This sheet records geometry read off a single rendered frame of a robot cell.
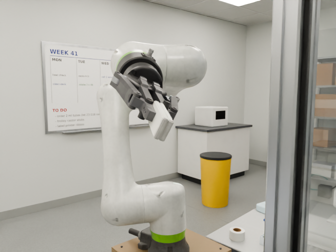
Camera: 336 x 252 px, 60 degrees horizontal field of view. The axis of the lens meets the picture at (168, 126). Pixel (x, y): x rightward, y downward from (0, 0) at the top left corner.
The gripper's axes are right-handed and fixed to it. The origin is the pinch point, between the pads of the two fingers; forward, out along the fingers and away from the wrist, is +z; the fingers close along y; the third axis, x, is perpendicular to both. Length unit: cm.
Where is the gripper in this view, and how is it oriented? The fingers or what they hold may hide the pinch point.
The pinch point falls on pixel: (159, 119)
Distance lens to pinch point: 39.8
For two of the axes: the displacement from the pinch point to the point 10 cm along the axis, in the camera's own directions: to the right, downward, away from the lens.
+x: -4.3, 8.5, 2.9
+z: 2.1, 4.0, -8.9
